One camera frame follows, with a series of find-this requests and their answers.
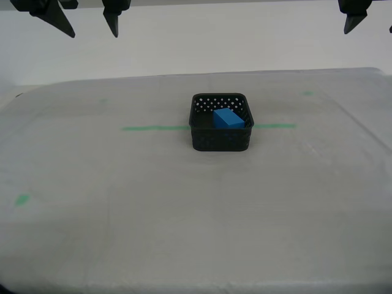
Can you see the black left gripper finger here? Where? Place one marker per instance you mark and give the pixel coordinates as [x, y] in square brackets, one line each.
[114, 15]
[52, 15]

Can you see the blue rectangular block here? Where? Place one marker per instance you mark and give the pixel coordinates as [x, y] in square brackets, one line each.
[228, 119]

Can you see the black perforated plastic basket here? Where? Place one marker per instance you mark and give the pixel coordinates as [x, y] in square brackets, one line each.
[220, 141]

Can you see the long green tape strip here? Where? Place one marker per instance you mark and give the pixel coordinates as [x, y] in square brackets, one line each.
[153, 128]

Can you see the white woven table cover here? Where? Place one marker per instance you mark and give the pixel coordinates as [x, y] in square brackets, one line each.
[196, 220]

